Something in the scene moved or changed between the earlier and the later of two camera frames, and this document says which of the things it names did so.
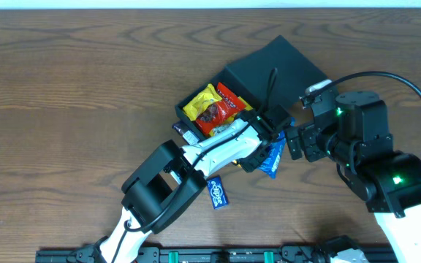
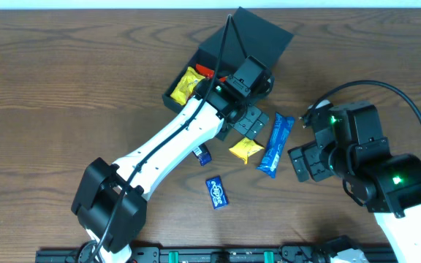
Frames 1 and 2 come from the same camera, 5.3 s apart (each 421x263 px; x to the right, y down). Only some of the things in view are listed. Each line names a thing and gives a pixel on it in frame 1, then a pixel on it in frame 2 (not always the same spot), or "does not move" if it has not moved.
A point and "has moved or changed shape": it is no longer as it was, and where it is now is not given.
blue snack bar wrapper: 270,166 does not move
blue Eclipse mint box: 218,193 does not move
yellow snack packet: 193,109 has moved or changed shape
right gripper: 308,135 to 312,154
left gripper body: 274,119 to 249,121
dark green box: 248,77 to 251,36
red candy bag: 215,114 has moved or changed shape
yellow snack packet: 238,165 has moved or changed shape
